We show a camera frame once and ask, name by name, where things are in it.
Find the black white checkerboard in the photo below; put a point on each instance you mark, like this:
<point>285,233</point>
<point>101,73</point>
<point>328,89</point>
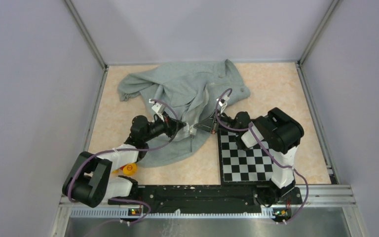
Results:
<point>240,167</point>

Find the grey zip-up jacket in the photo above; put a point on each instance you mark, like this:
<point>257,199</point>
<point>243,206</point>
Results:
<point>191,89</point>

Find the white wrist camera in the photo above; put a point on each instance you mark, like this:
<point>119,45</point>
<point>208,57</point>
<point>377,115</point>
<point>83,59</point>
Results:
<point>222,104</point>
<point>158,108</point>

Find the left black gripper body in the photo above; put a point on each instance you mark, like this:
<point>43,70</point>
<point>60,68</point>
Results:
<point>158,128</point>

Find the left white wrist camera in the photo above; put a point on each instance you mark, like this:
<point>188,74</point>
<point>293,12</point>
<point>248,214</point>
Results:
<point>158,108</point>

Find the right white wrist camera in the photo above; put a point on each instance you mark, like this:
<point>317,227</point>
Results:
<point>222,104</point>

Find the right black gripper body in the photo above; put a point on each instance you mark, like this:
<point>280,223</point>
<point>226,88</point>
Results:
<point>214,126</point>

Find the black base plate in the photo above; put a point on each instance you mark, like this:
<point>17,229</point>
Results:
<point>212,199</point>

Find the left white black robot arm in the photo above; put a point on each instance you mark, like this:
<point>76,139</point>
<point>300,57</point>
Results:
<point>107,174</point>

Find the aluminium frame rail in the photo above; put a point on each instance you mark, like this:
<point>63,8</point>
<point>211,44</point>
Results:
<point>326,211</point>

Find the red yellow toy button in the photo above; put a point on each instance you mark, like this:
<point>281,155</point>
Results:
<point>126,170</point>

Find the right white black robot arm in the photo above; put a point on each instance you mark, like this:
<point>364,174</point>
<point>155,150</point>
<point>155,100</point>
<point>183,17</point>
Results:
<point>278,136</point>

